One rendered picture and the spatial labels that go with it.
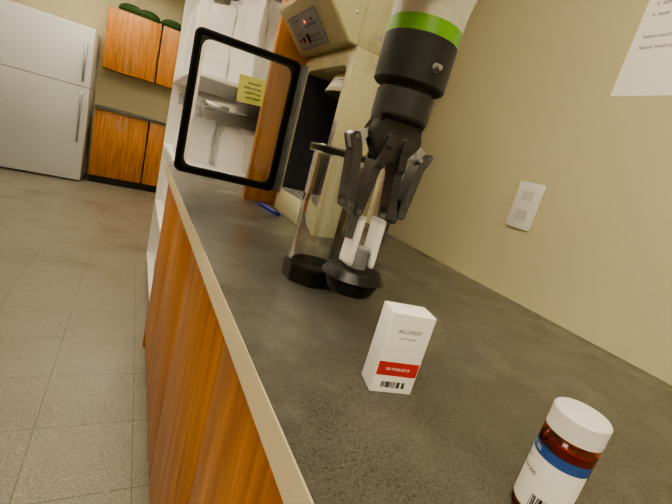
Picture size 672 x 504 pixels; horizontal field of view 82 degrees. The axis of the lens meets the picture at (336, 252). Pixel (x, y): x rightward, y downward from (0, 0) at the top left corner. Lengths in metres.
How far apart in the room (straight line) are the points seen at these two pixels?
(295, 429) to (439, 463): 0.12
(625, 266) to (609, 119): 0.31
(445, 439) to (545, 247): 0.70
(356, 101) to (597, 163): 0.55
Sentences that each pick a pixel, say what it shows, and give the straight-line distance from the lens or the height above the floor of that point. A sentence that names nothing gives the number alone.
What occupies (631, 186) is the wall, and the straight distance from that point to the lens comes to 0.96.
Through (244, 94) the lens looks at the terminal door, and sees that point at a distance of 1.25.
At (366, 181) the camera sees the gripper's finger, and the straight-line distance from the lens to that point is 0.51.
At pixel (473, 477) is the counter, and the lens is 0.38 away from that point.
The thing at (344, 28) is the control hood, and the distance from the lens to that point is 1.02.
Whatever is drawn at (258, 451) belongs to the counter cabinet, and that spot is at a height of 0.83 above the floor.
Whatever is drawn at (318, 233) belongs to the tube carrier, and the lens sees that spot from 0.61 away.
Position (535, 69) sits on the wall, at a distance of 1.19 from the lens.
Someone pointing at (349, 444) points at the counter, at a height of 0.94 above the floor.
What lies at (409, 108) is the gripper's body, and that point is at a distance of 0.50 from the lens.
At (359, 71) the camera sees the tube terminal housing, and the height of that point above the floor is 1.36.
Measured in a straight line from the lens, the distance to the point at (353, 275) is 0.51.
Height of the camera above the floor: 1.15
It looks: 14 degrees down
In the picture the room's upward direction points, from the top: 16 degrees clockwise
